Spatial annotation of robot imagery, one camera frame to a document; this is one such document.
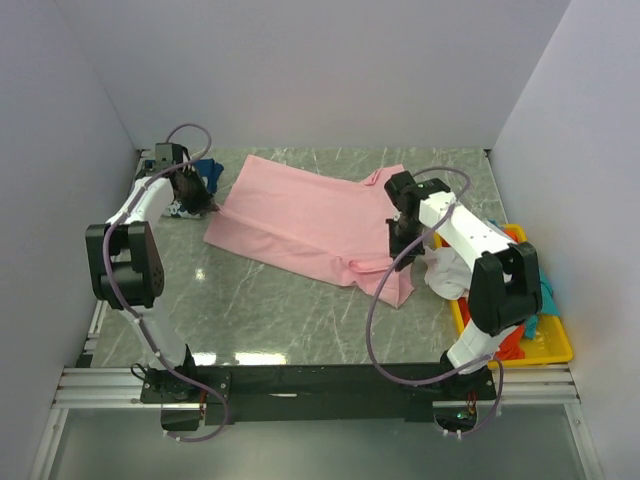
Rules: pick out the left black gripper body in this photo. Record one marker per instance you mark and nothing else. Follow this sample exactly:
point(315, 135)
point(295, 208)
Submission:
point(196, 197)

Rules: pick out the white t shirt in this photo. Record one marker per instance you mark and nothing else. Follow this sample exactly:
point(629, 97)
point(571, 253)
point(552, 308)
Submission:
point(447, 274)

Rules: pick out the teal t shirt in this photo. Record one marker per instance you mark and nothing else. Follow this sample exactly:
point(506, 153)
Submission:
point(549, 306)

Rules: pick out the pink t shirt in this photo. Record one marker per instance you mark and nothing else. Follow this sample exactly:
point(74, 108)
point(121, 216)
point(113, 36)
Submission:
point(327, 229)

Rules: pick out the folded blue printed t shirt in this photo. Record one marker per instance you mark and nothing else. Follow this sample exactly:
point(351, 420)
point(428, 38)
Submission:
point(209, 171)

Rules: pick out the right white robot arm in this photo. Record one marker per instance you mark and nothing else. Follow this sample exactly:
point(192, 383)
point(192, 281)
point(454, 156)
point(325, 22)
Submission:
point(505, 287)

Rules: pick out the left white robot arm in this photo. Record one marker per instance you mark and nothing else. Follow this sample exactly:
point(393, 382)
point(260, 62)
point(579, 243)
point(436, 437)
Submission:
point(125, 266)

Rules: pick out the yellow plastic tray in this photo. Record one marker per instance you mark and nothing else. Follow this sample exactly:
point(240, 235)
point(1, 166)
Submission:
point(550, 345)

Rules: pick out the black base beam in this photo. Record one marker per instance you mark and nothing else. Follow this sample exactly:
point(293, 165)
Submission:
point(254, 393)

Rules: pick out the orange t shirt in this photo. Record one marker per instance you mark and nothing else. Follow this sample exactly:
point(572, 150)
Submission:
point(509, 348)

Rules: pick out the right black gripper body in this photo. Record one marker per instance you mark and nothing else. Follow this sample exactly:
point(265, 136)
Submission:
point(412, 222)

